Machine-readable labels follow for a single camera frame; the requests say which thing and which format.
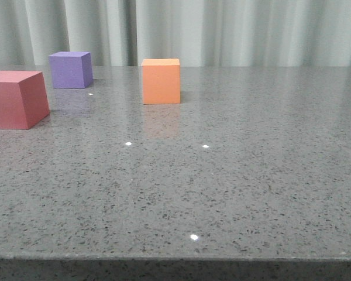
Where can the purple foam cube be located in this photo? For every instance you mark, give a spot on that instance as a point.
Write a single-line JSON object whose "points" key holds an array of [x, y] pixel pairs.
{"points": [[71, 69]]}

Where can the orange foam cube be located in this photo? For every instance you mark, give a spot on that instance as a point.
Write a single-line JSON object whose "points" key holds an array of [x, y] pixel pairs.
{"points": [[161, 81]]}

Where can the pale green curtain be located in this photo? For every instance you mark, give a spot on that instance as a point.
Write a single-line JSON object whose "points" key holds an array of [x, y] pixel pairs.
{"points": [[199, 33]]}

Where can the red foam cube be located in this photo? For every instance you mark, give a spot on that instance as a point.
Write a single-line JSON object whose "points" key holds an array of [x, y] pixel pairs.
{"points": [[23, 99]]}

